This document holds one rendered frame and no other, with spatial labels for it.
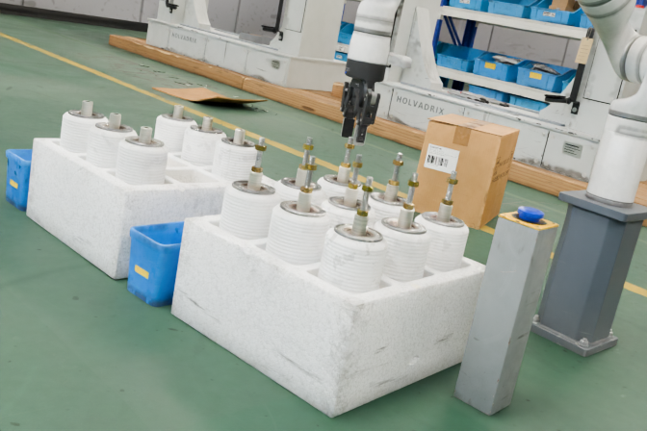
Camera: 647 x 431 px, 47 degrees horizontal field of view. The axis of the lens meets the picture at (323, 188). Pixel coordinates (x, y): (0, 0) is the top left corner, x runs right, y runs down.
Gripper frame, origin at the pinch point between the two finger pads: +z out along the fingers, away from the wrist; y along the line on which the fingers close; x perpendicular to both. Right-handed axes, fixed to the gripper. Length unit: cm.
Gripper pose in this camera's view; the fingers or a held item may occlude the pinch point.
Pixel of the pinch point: (352, 134)
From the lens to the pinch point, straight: 143.8
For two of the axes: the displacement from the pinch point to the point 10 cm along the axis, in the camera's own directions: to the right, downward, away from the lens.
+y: 3.0, 2.8, -9.1
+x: 9.4, 0.9, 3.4
